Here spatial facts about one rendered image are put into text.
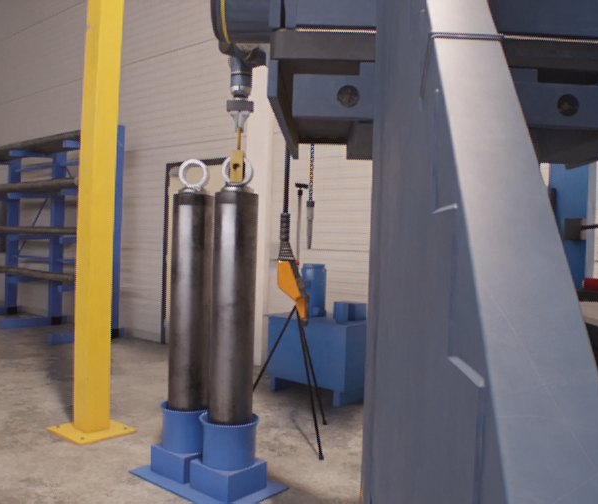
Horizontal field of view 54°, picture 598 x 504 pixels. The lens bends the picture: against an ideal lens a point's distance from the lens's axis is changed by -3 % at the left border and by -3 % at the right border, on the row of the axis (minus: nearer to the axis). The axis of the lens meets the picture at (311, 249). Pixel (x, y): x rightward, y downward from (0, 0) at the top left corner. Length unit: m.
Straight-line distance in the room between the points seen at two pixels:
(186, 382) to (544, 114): 2.40
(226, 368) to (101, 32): 2.23
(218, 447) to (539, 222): 2.69
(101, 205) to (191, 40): 3.84
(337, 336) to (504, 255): 4.27
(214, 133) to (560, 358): 6.49
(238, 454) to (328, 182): 3.21
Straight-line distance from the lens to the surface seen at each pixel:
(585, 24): 1.24
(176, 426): 3.19
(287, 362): 4.94
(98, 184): 3.85
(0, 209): 10.76
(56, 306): 8.80
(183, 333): 3.10
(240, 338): 2.86
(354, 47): 1.15
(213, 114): 6.79
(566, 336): 0.32
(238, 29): 1.63
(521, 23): 1.20
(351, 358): 4.64
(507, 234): 0.35
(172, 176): 7.15
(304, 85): 1.11
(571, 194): 2.92
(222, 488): 2.99
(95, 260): 3.84
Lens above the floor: 1.24
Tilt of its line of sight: 1 degrees down
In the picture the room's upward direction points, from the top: 2 degrees clockwise
